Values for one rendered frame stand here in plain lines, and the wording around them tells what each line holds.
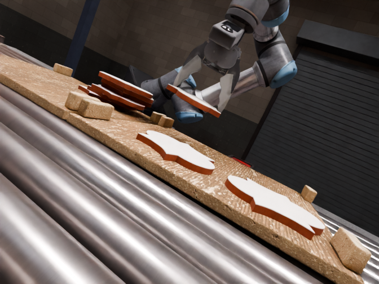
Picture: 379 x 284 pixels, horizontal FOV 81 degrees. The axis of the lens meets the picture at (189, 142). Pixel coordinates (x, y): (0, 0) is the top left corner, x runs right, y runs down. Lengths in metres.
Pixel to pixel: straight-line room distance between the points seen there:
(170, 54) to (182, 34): 0.57
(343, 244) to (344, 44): 5.03
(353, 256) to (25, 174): 0.32
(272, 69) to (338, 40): 4.35
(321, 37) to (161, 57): 3.68
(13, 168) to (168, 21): 6.52
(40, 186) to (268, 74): 0.87
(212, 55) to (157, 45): 6.09
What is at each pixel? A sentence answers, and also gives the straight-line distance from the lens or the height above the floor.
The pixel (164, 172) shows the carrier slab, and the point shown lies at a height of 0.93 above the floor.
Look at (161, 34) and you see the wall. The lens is 6.65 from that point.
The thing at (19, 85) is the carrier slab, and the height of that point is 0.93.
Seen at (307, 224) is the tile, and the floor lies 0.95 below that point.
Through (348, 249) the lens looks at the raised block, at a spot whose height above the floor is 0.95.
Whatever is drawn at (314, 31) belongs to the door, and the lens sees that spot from 5.32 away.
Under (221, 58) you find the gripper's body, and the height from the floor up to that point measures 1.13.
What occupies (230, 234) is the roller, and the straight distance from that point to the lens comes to 0.25.
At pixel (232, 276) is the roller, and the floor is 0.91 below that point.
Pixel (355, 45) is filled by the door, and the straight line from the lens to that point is 5.29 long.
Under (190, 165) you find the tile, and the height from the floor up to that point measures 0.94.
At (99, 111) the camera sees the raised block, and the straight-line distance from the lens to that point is 0.39.
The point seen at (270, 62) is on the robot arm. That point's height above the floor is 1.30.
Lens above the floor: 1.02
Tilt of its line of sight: 9 degrees down
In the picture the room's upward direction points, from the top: 25 degrees clockwise
